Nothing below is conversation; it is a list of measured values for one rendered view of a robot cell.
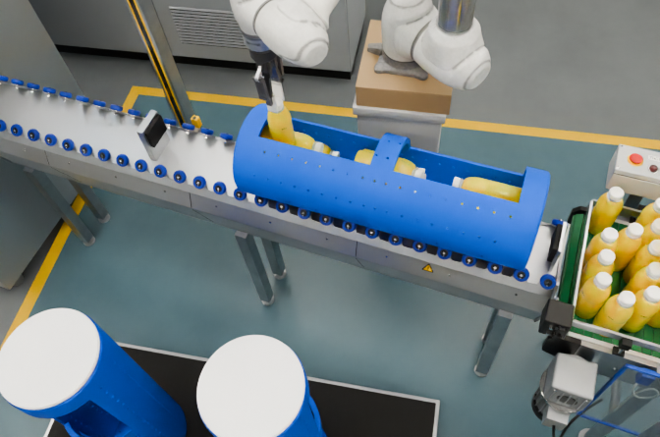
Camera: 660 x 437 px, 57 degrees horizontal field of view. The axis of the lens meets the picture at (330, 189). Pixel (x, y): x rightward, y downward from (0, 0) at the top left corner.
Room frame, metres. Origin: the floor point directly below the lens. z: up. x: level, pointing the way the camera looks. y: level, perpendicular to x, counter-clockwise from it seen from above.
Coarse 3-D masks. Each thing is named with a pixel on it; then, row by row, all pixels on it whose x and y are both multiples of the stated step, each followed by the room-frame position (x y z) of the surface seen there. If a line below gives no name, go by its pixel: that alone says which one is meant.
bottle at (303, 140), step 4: (264, 128) 1.26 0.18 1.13; (268, 128) 1.26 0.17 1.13; (264, 132) 1.25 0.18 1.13; (268, 132) 1.24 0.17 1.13; (296, 132) 1.23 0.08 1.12; (260, 136) 1.24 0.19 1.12; (264, 136) 1.24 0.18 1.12; (268, 136) 1.23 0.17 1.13; (296, 136) 1.21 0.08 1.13; (300, 136) 1.21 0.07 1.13; (304, 136) 1.21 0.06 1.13; (308, 136) 1.22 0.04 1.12; (296, 140) 1.20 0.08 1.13; (300, 140) 1.19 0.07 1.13; (304, 140) 1.19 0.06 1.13; (308, 140) 1.19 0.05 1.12; (312, 140) 1.20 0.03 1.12; (296, 144) 1.19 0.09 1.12; (300, 144) 1.18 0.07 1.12; (304, 144) 1.18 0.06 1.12; (308, 144) 1.18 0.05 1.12; (312, 144) 1.18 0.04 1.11; (308, 148) 1.17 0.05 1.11; (312, 148) 1.17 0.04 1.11
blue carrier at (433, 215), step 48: (240, 144) 1.14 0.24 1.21; (288, 144) 1.11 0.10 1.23; (336, 144) 1.23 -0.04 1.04; (384, 144) 1.06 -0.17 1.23; (288, 192) 1.01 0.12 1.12; (336, 192) 0.96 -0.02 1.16; (384, 192) 0.92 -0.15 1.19; (432, 192) 0.89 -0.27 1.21; (528, 192) 0.84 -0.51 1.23; (432, 240) 0.82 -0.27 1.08; (480, 240) 0.77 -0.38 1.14; (528, 240) 0.73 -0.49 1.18
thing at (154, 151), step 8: (152, 112) 1.43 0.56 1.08; (144, 120) 1.40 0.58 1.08; (152, 120) 1.40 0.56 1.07; (160, 120) 1.41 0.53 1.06; (144, 128) 1.37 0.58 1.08; (152, 128) 1.37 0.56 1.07; (160, 128) 1.40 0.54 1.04; (144, 136) 1.35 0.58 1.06; (152, 136) 1.36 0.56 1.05; (160, 136) 1.39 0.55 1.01; (168, 136) 1.44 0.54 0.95; (144, 144) 1.35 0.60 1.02; (152, 144) 1.35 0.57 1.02; (160, 144) 1.39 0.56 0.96; (152, 152) 1.35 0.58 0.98; (160, 152) 1.38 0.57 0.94
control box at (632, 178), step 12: (624, 144) 1.05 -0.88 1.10; (624, 156) 1.00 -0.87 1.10; (648, 156) 0.99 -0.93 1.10; (612, 168) 0.99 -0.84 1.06; (624, 168) 0.96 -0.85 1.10; (636, 168) 0.96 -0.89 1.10; (648, 168) 0.95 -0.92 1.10; (612, 180) 0.96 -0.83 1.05; (624, 180) 0.95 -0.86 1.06; (636, 180) 0.93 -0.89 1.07; (648, 180) 0.92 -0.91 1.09; (636, 192) 0.93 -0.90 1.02; (648, 192) 0.91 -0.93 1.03
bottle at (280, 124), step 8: (272, 112) 1.16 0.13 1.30; (280, 112) 1.16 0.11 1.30; (288, 112) 1.18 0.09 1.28; (272, 120) 1.16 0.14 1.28; (280, 120) 1.15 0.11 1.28; (288, 120) 1.16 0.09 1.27; (272, 128) 1.15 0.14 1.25; (280, 128) 1.15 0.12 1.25; (288, 128) 1.15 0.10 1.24; (272, 136) 1.16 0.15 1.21; (280, 136) 1.15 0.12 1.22; (288, 136) 1.15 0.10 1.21
